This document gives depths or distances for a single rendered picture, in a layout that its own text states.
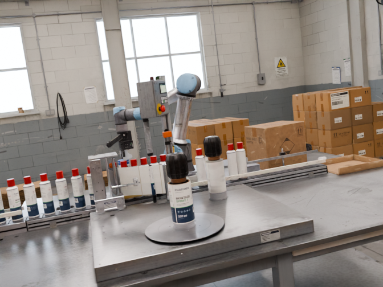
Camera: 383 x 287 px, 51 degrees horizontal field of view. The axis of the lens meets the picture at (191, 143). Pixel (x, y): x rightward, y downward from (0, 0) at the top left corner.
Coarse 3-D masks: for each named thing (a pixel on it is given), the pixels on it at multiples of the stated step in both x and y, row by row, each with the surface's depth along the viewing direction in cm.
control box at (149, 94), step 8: (152, 80) 205; (160, 80) 214; (144, 88) 206; (152, 88) 204; (144, 96) 206; (152, 96) 205; (160, 96) 211; (144, 104) 207; (152, 104) 206; (160, 104) 210; (168, 104) 220; (144, 112) 208; (152, 112) 207; (160, 112) 209; (168, 112) 219
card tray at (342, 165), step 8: (328, 160) 252; (336, 160) 253; (344, 160) 255; (352, 160) 256; (360, 160) 251; (368, 160) 244; (376, 160) 237; (328, 168) 242; (336, 168) 240; (344, 168) 225; (352, 168) 227; (360, 168) 228; (368, 168) 230
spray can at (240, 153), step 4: (240, 144) 219; (240, 148) 219; (236, 152) 221; (240, 152) 219; (244, 152) 220; (240, 156) 219; (244, 156) 220; (240, 160) 220; (244, 160) 220; (240, 164) 220; (244, 164) 220; (240, 168) 221; (244, 168) 220; (240, 172) 221; (244, 172) 220
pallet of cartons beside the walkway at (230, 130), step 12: (204, 120) 634; (216, 120) 607; (228, 120) 585; (240, 120) 567; (192, 132) 561; (204, 132) 549; (216, 132) 556; (228, 132) 562; (240, 132) 569; (192, 144) 570; (192, 156) 579; (204, 156) 553
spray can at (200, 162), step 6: (198, 150) 214; (198, 156) 214; (198, 162) 214; (204, 162) 215; (198, 168) 214; (204, 168) 215; (198, 174) 215; (204, 174) 215; (198, 180) 216; (204, 180) 215; (204, 186) 215
